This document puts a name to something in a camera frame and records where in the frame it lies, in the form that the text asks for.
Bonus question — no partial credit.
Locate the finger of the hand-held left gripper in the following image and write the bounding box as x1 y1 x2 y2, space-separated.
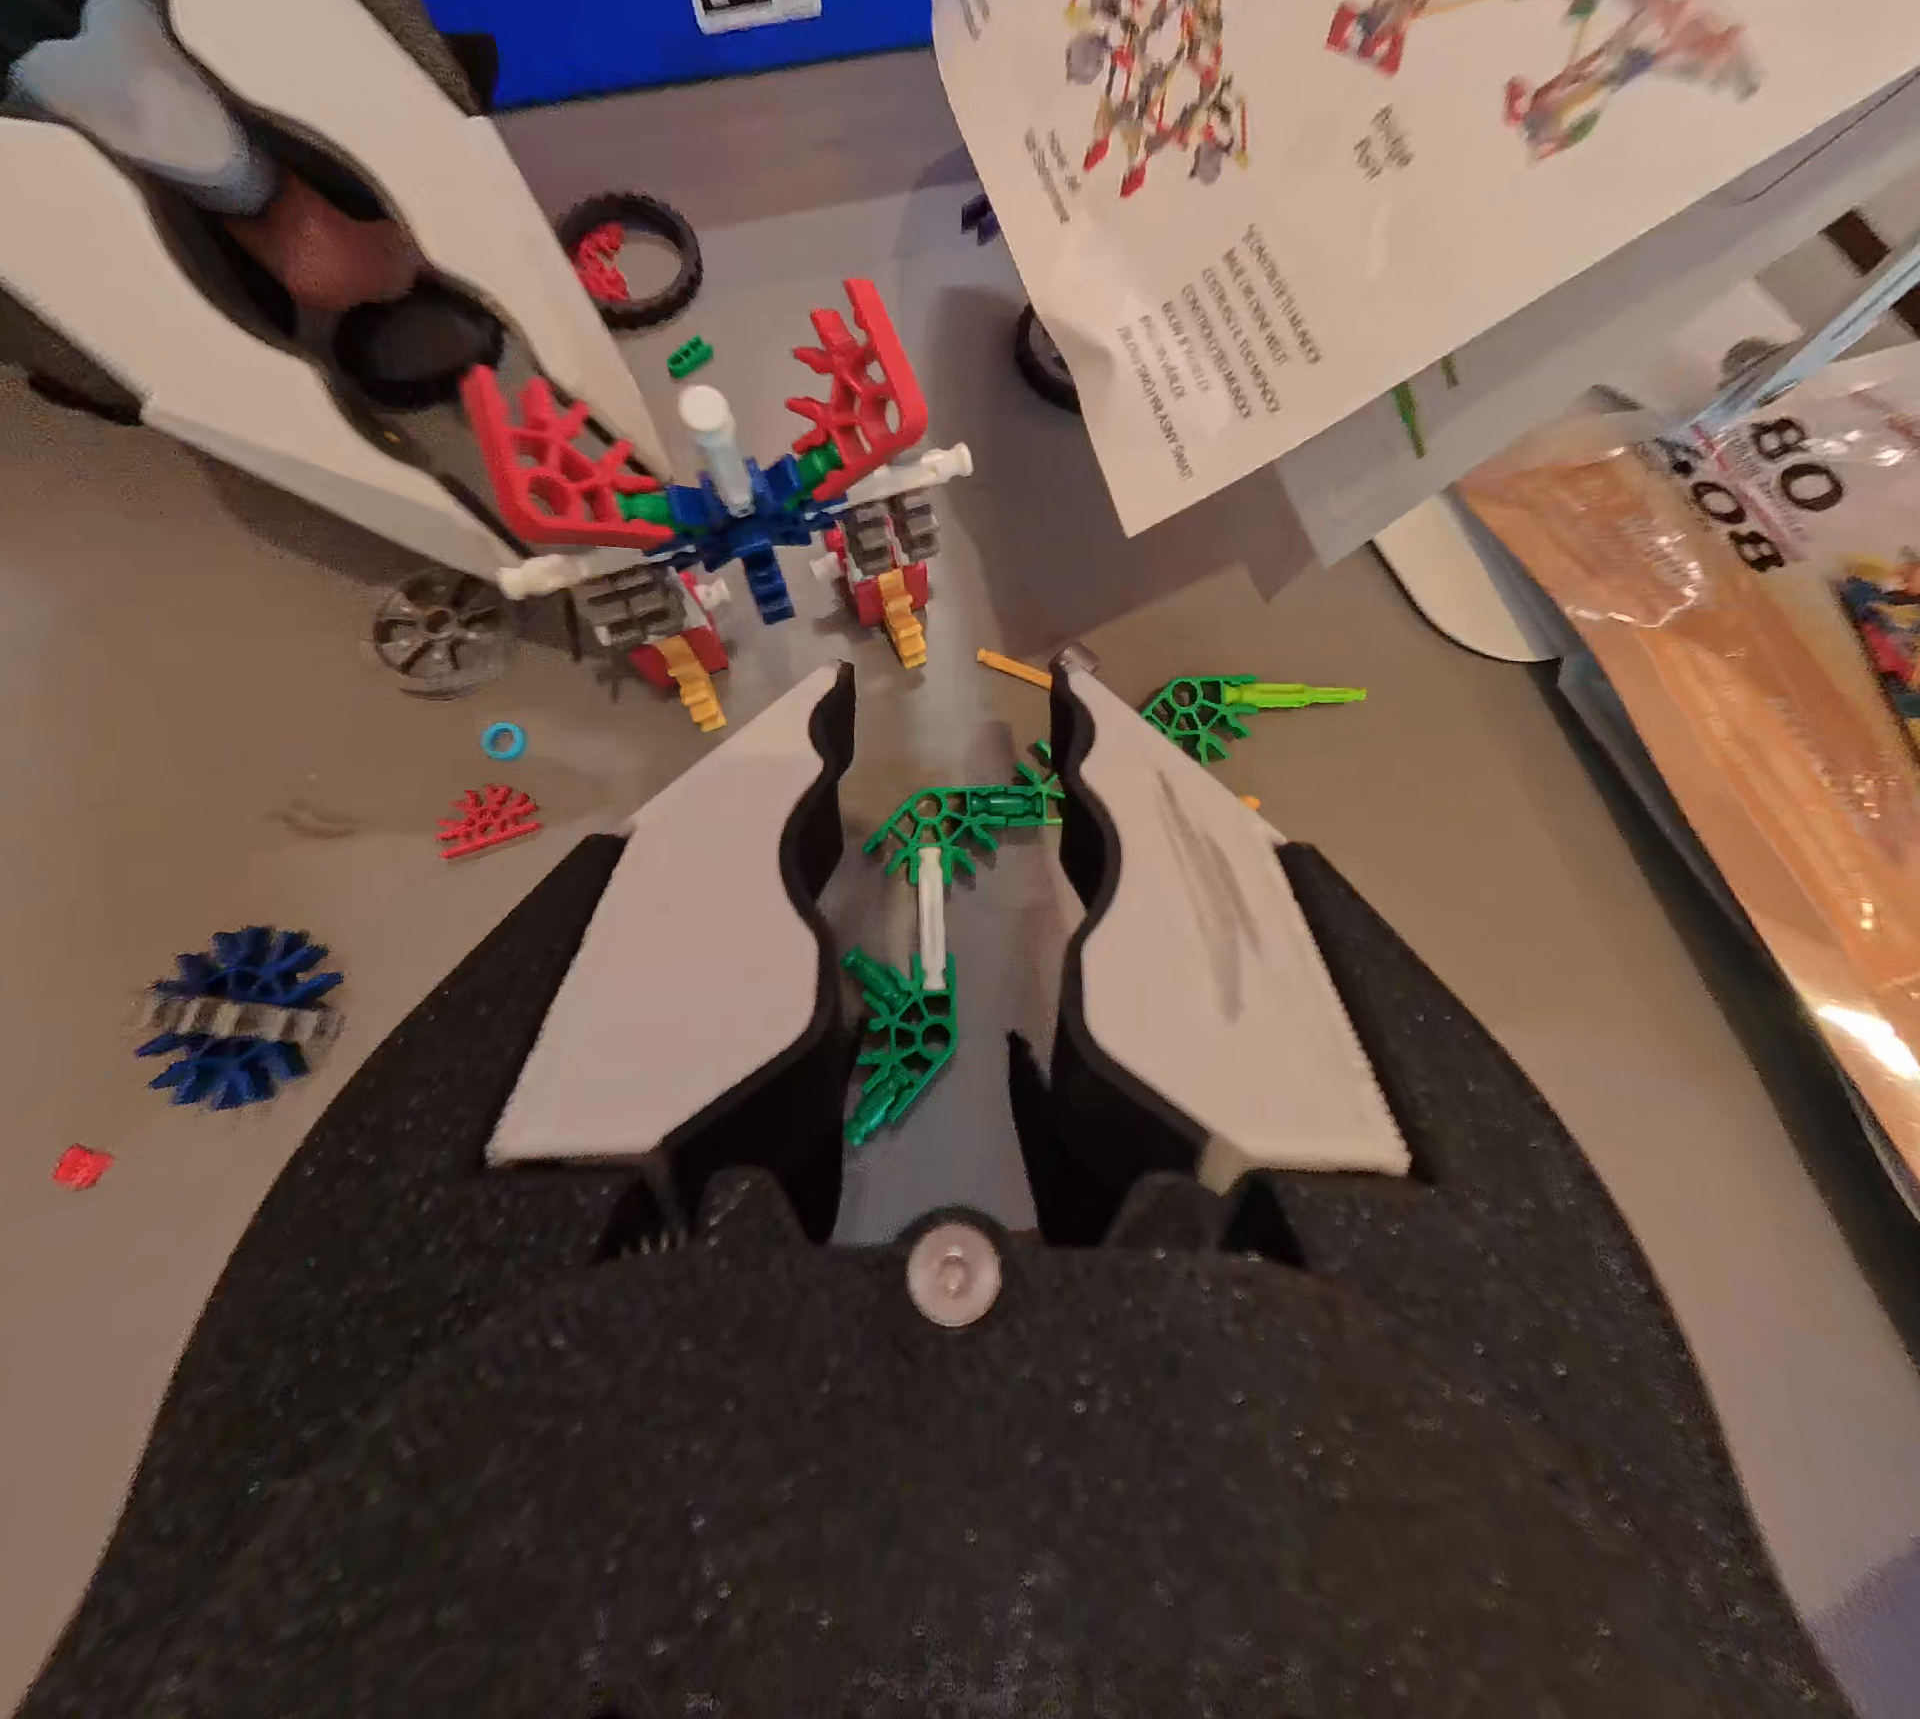
0 117 525 583
155 0 672 479

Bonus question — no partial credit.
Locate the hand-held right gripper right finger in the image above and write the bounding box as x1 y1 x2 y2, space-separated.
1009 663 1417 1246

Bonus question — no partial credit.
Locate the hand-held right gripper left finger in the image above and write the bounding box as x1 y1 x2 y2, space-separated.
486 663 860 1242

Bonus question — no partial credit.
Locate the green connector chain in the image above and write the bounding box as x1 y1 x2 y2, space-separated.
840 673 1262 1150

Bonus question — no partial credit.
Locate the red fan connector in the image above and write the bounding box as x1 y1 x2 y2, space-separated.
435 783 547 863
461 361 679 553

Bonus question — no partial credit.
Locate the blue red toy model core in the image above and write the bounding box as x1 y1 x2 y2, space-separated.
615 279 978 625

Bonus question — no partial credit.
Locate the person's left hand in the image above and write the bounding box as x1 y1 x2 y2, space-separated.
224 171 430 313

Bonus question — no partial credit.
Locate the small black tyre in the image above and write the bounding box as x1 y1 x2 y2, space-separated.
559 191 708 333

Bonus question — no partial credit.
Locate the silver wheel hub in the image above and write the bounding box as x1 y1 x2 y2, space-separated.
370 567 520 701

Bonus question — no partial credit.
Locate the blue grey snowflake connector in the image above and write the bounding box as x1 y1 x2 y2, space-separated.
133 923 351 1113

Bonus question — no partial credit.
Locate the white book stand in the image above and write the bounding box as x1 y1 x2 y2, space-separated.
1372 459 1571 663

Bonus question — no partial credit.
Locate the grey wheel with black tyre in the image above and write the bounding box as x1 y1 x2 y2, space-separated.
1012 303 1086 415

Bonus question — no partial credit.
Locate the toy instruction booklet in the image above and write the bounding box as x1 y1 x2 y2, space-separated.
931 0 1920 565

